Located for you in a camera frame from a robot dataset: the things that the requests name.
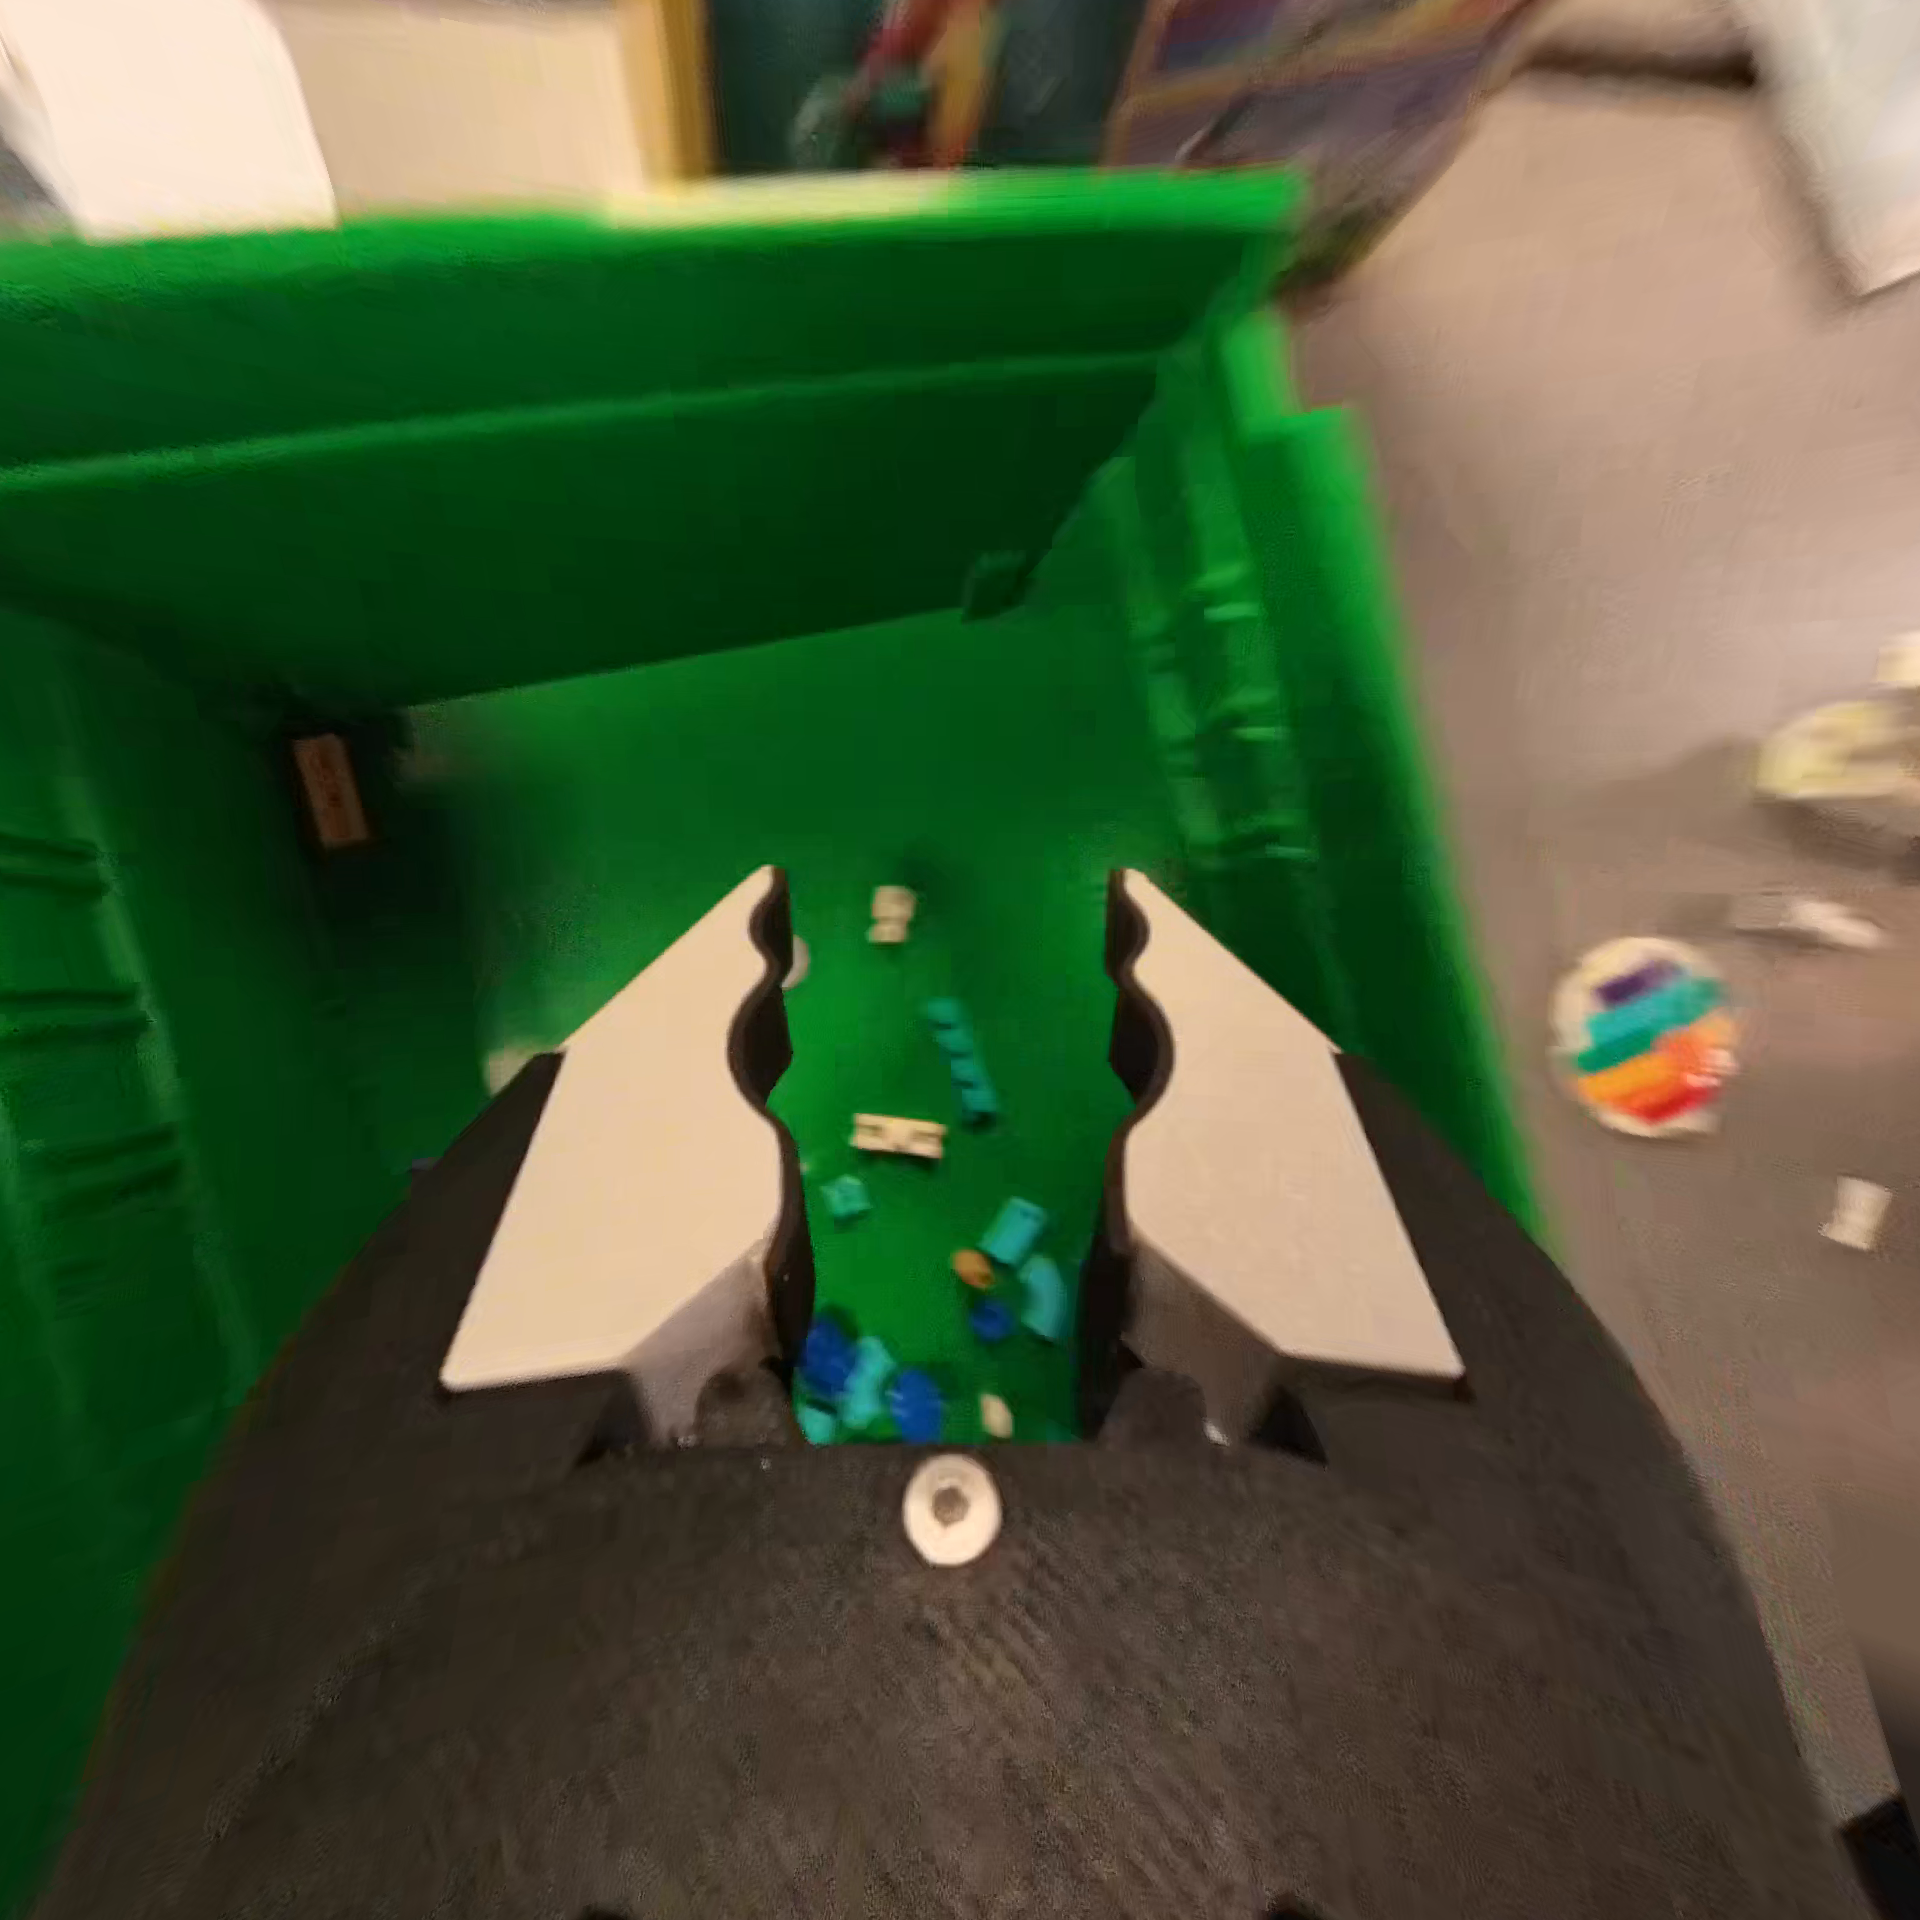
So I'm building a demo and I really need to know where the round rainbow lego build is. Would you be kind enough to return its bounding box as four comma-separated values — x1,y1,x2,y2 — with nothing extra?
1548,937,1743,1140

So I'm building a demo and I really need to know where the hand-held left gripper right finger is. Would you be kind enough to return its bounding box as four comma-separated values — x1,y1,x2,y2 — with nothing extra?
1080,865,1467,1447

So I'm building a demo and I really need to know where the yellow lego set box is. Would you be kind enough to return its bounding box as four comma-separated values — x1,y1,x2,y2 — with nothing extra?
623,0,1523,285

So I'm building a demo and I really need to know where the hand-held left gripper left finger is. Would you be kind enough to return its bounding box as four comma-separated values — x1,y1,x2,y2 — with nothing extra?
441,863,821,1447

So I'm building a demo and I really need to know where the pile of small lego pieces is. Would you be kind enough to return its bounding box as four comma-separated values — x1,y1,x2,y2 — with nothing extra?
784,882,1078,1447

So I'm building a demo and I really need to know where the green plastic bin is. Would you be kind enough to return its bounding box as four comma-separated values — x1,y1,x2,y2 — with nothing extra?
0,167,1547,1920

